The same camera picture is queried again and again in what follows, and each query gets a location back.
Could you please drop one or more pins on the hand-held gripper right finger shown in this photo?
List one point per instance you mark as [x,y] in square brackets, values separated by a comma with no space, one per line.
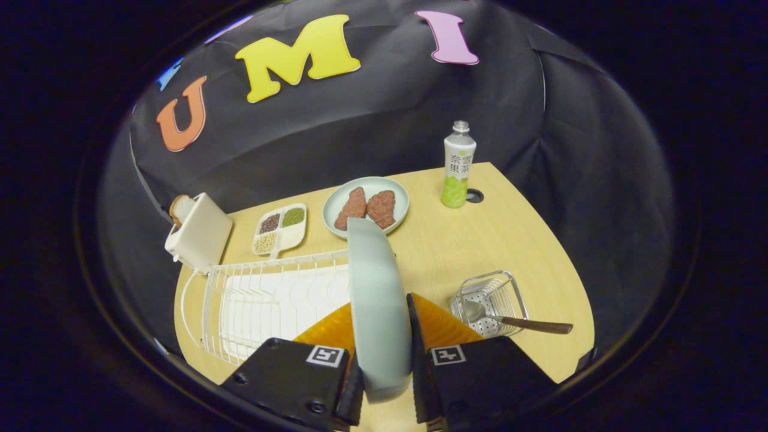
[419,372]

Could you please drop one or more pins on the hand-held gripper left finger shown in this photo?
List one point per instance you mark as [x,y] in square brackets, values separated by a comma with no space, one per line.
[288,378]

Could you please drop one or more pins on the white divided dish with beans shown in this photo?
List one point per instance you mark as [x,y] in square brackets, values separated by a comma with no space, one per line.
[289,237]

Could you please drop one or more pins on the pale green plate with meat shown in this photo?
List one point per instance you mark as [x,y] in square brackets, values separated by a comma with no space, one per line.
[372,184]

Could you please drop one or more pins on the white toaster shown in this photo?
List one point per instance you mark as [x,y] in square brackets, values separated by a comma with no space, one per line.
[201,235]

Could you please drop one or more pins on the brown meat piece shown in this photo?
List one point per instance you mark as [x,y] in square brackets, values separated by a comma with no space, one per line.
[382,207]
[354,207]

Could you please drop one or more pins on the toasted bread slice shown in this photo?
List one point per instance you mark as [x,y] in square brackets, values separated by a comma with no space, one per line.
[179,209]

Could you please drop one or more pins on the green tea bottle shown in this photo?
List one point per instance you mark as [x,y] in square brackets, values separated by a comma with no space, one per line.
[459,174]

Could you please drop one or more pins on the black backdrop cloth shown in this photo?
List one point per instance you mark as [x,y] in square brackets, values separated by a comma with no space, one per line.
[360,120]

